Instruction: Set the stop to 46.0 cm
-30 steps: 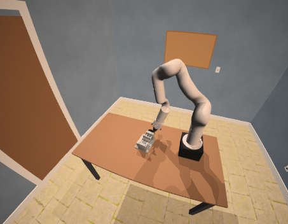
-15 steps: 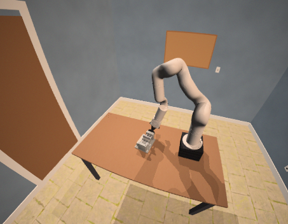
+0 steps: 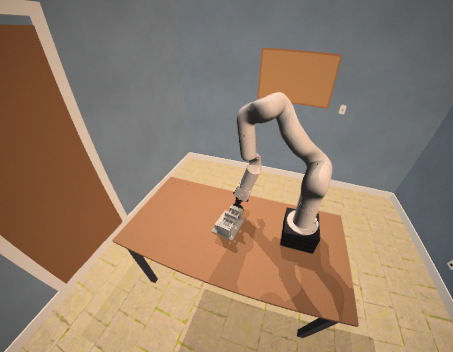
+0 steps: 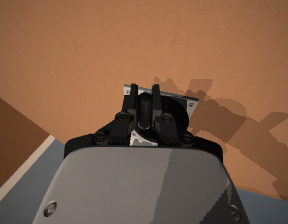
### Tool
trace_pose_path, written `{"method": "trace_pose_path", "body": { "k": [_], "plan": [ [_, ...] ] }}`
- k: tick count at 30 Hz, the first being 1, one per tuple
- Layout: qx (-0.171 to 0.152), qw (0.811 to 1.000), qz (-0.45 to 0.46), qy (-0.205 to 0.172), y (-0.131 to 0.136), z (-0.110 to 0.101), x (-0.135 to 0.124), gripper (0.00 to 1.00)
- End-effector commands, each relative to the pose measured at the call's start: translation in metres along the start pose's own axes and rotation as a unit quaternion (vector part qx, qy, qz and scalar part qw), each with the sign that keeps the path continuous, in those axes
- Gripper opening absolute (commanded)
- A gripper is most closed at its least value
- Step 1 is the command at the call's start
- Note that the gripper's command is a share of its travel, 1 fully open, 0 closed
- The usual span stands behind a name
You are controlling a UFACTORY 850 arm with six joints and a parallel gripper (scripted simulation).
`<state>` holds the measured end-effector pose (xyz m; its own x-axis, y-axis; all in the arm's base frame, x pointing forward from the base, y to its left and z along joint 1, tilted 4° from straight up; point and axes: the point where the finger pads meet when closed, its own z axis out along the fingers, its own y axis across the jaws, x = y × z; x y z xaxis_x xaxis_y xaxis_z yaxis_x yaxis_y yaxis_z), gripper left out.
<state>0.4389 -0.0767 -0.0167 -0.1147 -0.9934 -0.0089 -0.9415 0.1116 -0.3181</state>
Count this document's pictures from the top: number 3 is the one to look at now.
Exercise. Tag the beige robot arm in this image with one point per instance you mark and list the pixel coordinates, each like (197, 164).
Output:
(317, 177)

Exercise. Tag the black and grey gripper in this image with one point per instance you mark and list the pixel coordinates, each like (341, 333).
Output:
(241, 194)

